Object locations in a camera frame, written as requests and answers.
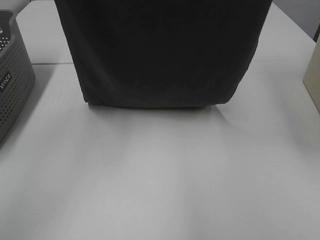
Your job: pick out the dark navy towel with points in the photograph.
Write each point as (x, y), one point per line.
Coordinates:
(161, 53)

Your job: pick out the grey perforated plastic basket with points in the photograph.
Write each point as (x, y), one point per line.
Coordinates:
(17, 77)

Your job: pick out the beige box at right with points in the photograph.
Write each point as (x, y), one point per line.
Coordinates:
(311, 79)

